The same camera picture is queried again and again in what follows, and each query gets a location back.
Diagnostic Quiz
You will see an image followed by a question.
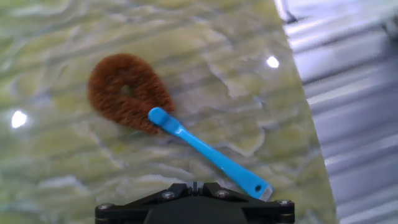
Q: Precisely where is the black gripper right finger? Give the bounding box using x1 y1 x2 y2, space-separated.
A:
198 182 295 224

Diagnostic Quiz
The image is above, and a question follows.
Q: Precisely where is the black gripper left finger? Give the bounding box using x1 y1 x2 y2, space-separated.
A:
95 182 194 224

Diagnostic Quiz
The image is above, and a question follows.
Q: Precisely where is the blue handled brown bristle brush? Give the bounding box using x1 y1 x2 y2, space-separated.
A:
86 52 275 202

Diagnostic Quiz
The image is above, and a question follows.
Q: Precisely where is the green marble pattern mat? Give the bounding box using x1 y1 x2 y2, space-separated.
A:
0 0 340 224

